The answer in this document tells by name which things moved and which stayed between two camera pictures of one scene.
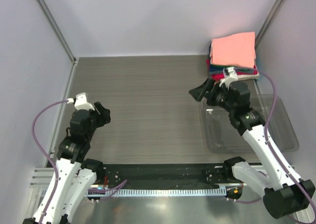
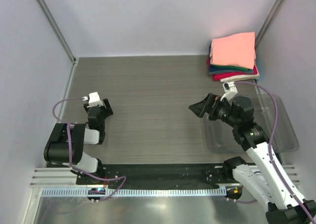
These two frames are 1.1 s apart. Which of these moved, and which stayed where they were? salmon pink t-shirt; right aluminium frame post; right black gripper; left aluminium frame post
Moved: right black gripper
Stayed: left aluminium frame post; salmon pink t-shirt; right aluminium frame post
